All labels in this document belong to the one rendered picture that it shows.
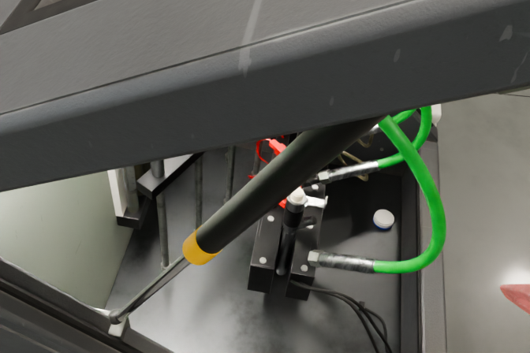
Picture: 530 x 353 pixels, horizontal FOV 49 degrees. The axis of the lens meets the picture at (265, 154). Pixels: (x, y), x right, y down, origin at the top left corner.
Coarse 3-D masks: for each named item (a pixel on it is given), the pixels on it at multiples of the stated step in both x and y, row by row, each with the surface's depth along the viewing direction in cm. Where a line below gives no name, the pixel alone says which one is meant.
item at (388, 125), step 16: (384, 128) 54; (400, 128) 54; (400, 144) 54; (416, 160) 55; (416, 176) 56; (432, 192) 56; (432, 208) 57; (432, 224) 59; (432, 240) 61; (432, 256) 62; (384, 272) 68; (400, 272) 67
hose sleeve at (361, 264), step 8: (320, 256) 74; (328, 256) 74; (336, 256) 73; (344, 256) 72; (352, 256) 72; (320, 264) 74; (328, 264) 73; (336, 264) 73; (344, 264) 72; (352, 264) 71; (360, 264) 70; (368, 264) 69; (360, 272) 71; (368, 272) 70
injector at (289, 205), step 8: (288, 200) 82; (304, 200) 82; (288, 208) 83; (296, 208) 82; (288, 216) 84; (296, 216) 84; (304, 216) 87; (312, 216) 86; (288, 224) 85; (296, 224) 85; (304, 224) 86; (312, 224) 86; (288, 232) 88; (296, 232) 89; (288, 240) 90; (280, 248) 93; (288, 248) 91; (280, 256) 94; (288, 256) 93; (280, 264) 95; (280, 272) 97
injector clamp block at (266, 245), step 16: (288, 144) 105; (304, 192) 99; (320, 192) 99; (304, 208) 96; (320, 208) 97; (272, 224) 94; (320, 224) 95; (256, 240) 92; (272, 240) 92; (304, 240) 92; (256, 256) 90; (272, 256) 90; (304, 256) 91; (256, 272) 90; (272, 272) 89; (288, 272) 97; (304, 272) 89; (256, 288) 94; (288, 288) 92
